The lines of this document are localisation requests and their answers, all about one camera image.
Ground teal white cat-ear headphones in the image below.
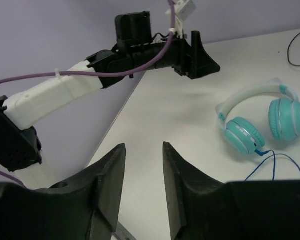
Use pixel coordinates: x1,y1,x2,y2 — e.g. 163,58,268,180
215,78,300,155

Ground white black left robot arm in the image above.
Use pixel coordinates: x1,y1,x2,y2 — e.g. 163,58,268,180
0,11,221,190

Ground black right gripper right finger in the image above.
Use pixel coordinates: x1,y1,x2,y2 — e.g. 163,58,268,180
162,142,300,240

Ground black thin audio cable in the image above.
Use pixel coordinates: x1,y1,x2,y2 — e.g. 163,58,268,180
287,27,300,67

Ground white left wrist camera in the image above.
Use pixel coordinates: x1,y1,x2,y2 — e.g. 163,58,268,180
165,0,196,40

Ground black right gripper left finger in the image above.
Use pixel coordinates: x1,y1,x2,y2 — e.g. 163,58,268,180
0,143,126,240

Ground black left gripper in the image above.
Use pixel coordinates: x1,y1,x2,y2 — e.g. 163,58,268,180
114,11,221,80

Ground blue headphone cable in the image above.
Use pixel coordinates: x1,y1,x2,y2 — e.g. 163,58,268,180
244,148,300,182

